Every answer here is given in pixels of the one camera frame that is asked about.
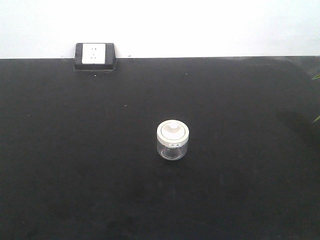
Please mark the glass jar with white lid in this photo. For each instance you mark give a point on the glass jar with white lid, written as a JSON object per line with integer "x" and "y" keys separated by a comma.
{"x": 172, "y": 139}

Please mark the black white power socket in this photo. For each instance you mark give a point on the black white power socket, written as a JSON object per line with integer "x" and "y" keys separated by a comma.
{"x": 95, "y": 57}

